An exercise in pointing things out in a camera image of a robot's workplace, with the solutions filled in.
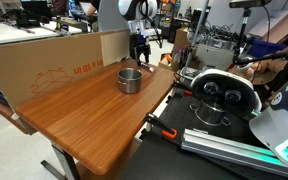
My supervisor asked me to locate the black and white marker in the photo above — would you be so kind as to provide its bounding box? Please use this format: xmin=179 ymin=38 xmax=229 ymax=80
xmin=137 ymin=61 xmax=154 ymax=72

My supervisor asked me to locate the brown cardboard sheet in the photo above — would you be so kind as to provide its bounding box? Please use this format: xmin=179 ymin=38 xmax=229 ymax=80
xmin=0 ymin=30 xmax=130 ymax=107

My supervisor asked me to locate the wooden table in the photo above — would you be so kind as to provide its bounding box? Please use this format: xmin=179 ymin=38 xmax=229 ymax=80
xmin=16 ymin=60 xmax=174 ymax=180

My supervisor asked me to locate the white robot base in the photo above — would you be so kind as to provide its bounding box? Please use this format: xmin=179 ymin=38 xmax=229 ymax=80
xmin=249 ymin=86 xmax=288 ymax=165

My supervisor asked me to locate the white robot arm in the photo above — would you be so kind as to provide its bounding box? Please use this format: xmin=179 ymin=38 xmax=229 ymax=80
xmin=118 ymin=0 xmax=158 ymax=65

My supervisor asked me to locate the large steel pot with handles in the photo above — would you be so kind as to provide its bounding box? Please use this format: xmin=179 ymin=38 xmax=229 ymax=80
xmin=189 ymin=101 xmax=231 ymax=127

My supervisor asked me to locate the white VR headset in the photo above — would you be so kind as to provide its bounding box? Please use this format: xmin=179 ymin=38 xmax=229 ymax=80
xmin=190 ymin=69 xmax=257 ymax=117

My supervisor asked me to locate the black orange clamp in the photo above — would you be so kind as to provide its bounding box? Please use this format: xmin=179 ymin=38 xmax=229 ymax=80
xmin=144 ymin=113 xmax=177 ymax=140

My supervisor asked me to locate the small steel pot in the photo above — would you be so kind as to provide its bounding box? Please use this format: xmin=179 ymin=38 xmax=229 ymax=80
xmin=118 ymin=68 xmax=143 ymax=94

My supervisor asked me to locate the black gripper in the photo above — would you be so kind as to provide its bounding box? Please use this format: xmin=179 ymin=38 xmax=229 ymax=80
xmin=130 ymin=34 xmax=150 ymax=65

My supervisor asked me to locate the aluminium rail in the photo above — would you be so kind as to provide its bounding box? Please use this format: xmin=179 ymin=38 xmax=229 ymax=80
xmin=181 ymin=129 xmax=288 ymax=177

